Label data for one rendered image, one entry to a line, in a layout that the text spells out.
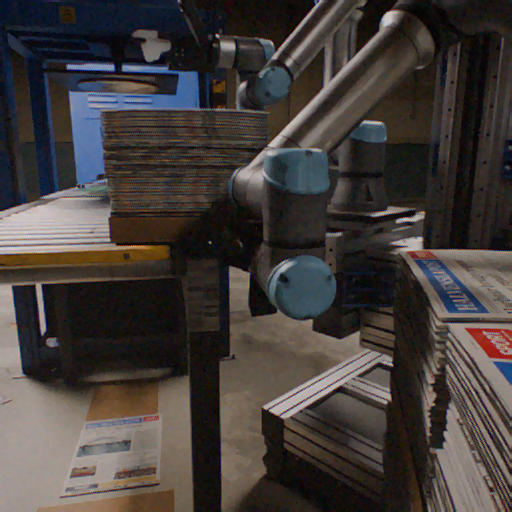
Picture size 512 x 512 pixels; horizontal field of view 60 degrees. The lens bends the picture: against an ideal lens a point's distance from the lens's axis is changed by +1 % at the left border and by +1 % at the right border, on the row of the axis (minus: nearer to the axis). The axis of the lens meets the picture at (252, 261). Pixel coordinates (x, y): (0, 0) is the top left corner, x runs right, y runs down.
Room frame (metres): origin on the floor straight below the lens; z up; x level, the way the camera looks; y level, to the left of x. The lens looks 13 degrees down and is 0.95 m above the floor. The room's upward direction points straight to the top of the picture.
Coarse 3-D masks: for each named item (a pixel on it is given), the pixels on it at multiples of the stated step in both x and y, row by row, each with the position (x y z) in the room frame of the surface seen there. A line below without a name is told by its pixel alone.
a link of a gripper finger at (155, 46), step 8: (136, 32) 1.10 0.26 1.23; (144, 32) 1.10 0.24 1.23; (152, 32) 1.10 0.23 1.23; (152, 40) 1.11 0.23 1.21; (160, 40) 1.12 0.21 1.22; (168, 40) 1.13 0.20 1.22; (152, 48) 1.12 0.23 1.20; (160, 48) 1.13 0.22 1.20; (168, 48) 1.14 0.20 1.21; (152, 56) 1.12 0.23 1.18
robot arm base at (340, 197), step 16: (352, 176) 1.16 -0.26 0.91; (368, 176) 1.15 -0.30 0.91; (336, 192) 1.20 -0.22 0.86; (352, 192) 1.15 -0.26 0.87; (368, 192) 1.15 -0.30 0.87; (384, 192) 1.18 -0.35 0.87; (336, 208) 1.18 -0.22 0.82; (352, 208) 1.14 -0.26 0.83; (368, 208) 1.14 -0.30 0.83; (384, 208) 1.16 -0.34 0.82
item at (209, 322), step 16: (192, 256) 0.68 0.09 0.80; (208, 256) 0.68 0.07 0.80; (192, 272) 0.66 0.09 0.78; (208, 272) 0.66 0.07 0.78; (192, 288) 0.66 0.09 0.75; (208, 288) 0.66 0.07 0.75; (192, 304) 0.66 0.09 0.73; (208, 304) 0.66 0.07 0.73; (192, 320) 0.66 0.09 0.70; (208, 320) 0.66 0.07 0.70
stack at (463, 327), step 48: (432, 288) 0.40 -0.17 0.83; (480, 288) 0.40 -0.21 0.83; (432, 336) 0.35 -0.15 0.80; (480, 336) 0.29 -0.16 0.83; (432, 384) 0.33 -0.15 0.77; (480, 384) 0.24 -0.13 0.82; (432, 432) 0.33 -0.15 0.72; (480, 432) 0.23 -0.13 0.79; (384, 480) 0.60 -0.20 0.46; (432, 480) 0.32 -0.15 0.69; (480, 480) 0.24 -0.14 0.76
